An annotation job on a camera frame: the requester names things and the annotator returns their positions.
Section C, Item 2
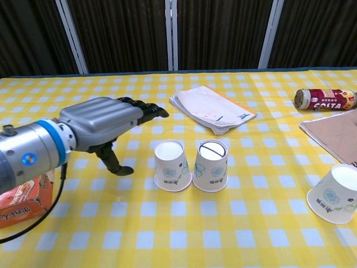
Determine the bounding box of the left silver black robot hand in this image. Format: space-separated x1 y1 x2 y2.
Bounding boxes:
59 96 170 176

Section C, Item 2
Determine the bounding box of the yellow white checkered tablecloth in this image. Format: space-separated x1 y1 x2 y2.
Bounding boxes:
0 66 357 268

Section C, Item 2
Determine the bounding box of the orange cardboard carton box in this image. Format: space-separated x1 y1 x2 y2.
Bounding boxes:
0 170 55 228

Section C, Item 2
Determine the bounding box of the red Costa drink bottle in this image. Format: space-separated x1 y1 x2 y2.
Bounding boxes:
294 88 357 112

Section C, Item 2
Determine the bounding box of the paper cup with black line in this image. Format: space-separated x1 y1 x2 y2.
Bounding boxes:
192 138 229 193

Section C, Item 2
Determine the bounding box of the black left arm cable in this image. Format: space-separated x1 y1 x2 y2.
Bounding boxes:
0 163 69 244

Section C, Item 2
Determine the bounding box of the brown spiral notebook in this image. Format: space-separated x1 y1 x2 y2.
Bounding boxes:
299 108 357 168

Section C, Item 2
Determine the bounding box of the grey metal screen post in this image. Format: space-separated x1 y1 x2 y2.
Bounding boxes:
165 0 180 71
55 0 89 74
258 0 284 69

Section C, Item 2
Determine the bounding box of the white floral paper cup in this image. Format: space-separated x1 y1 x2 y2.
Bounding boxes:
306 164 357 225
153 139 193 193

